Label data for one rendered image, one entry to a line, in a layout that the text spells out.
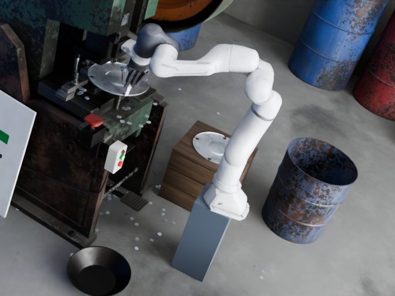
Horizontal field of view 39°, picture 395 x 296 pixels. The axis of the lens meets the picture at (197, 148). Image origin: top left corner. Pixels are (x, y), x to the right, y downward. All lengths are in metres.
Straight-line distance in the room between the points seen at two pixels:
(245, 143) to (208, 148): 0.79
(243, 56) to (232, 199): 0.70
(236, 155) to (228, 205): 0.32
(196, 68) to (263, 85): 0.27
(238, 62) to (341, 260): 1.59
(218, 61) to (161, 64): 0.22
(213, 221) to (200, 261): 0.27
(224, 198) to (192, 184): 0.58
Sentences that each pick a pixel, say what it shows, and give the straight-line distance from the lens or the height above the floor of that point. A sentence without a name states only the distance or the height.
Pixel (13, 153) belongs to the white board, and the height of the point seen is 0.34.
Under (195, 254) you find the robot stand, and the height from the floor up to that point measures 0.15.
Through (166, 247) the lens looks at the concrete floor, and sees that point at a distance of 2.96.
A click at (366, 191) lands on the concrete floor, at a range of 4.05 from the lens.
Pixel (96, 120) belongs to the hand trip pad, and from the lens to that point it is 2.36.
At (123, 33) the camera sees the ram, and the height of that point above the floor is 0.99.
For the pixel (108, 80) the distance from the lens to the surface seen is 2.60.
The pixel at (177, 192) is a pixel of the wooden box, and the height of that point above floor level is 0.09.
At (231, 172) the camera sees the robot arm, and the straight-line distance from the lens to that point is 2.46.
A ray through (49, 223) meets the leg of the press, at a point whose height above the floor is 0.03.
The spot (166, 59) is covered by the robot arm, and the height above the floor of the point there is 1.12.
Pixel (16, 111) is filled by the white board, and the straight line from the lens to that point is 2.71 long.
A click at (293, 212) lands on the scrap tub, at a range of 3.17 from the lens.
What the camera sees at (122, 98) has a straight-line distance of 2.64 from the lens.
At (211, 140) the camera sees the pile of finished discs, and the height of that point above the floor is 0.35.
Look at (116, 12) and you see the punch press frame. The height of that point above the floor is 1.16.
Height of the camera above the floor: 2.09
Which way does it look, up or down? 34 degrees down
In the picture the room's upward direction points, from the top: 19 degrees clockwise
